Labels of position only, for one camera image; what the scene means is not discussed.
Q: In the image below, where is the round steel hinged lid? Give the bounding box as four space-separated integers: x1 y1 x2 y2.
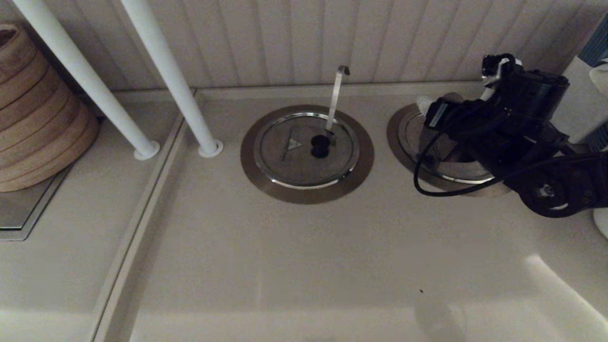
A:
253 112 360 190
398 93 497 184

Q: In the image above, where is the black rounded plastic object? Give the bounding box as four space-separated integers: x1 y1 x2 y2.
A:
310 134 332 159

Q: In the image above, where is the white rectangular box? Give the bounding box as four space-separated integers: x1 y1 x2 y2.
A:
551 56 608 143

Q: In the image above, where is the teal striped container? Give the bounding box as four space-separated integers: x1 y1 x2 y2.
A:
579 17 608 67

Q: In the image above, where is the white rounded container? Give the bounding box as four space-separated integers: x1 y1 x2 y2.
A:
593 204 608 239

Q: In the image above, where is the white round support pole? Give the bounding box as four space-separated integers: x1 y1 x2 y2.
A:
119 0 224 159
10 0 161 161

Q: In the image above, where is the bamboo steamer basket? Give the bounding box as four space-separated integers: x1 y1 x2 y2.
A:
0 102 91 171
0 71 65 131
0 50 50 109
0 23 38 85
0 88 79 150
0 119 100 193

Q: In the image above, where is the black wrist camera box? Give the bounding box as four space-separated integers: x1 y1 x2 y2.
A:
481 53 570 124

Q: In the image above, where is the black camera cable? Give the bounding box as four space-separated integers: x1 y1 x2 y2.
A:
413 128 608 198

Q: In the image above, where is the left steel ladle handle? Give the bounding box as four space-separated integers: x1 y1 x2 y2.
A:
325 65 351 133

